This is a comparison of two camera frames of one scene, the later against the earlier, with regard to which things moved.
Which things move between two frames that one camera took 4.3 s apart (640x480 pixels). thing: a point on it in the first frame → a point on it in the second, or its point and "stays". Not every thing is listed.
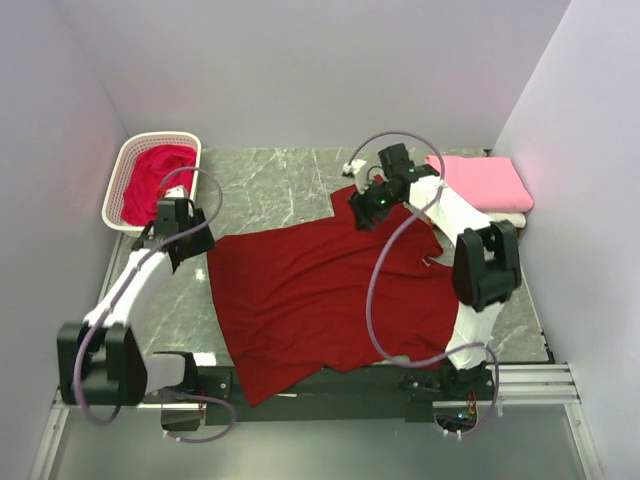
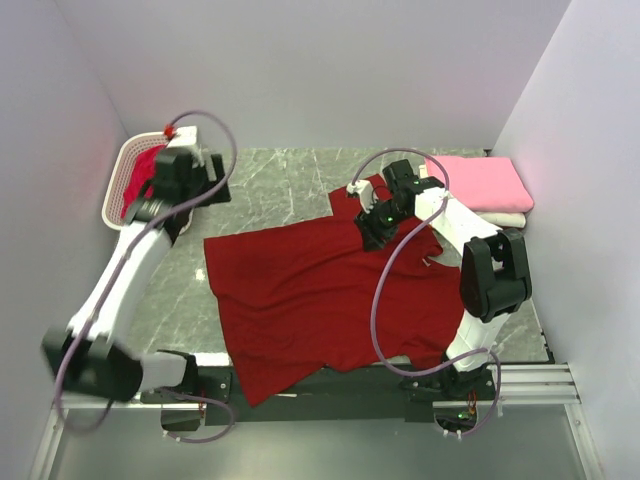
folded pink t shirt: [489, 182] stays
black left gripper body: [199, 242] → [202, 177]
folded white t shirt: [518, 219] stays
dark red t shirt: [291, 298] stays
